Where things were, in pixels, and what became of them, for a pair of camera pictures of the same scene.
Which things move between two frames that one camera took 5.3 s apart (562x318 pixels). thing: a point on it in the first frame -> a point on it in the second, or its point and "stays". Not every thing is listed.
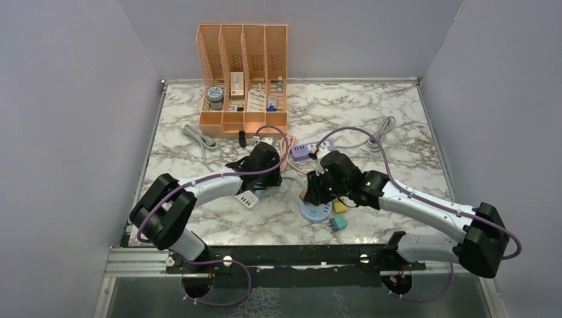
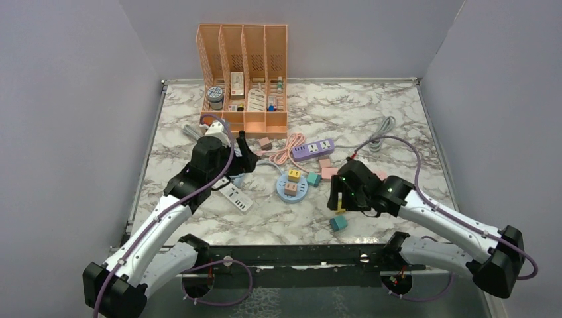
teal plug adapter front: x=338 y=223 stays
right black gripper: x=315 y=193 -> x=338 y=185
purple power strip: x=301 y=152 stays
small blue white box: x=272 y=103 stays
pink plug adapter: x=303 y=193 -> x=290 y=189
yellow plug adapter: x=339 y=207 stays
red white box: x=237 y=85 stays
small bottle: x=280 y=84 stays
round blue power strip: x=315 y=213 -> x=302 y=189
